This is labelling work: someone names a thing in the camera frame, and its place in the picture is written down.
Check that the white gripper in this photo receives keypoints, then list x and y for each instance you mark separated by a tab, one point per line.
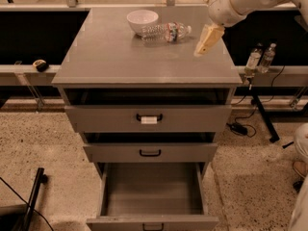
220	10

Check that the clear plastic water bottle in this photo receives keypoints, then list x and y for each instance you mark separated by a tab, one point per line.
167	32

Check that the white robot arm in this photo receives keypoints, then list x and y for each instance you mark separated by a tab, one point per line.
245	7

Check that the clear bottle on ledge left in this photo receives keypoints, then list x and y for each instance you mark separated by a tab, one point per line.
253	59

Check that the clear bottle on ledge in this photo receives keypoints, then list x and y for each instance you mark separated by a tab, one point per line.
267	59
253	59

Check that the clear bottle on ledge right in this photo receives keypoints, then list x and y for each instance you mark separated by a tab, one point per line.
267	59

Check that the grey drawer cabinet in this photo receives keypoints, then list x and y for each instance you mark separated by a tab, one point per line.
110	65

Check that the middle grey drawer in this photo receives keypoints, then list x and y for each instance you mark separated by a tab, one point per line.
150	152

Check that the grey drawer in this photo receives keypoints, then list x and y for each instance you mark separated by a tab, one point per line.
150	152
139	118
152	197

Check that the top grey drawer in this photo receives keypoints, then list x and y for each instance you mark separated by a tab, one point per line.
139	118

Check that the bottom grey drawer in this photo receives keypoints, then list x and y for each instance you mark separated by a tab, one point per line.
152	197

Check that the white ceramic bowl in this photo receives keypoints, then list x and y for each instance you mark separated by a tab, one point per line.
141	18

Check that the black stand leg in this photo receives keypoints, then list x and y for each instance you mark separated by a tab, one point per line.
273	134

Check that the black yellow tape measure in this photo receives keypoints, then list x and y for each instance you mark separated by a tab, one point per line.
40	65

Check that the black object on floor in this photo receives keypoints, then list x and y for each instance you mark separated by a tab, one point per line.
297	185

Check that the black stand at left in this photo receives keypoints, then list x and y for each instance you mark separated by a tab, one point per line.
19	217

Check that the black power adapter with cable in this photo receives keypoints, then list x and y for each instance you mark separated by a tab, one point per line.
239	128

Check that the white tape on handle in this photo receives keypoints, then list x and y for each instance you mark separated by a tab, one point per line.
149	120

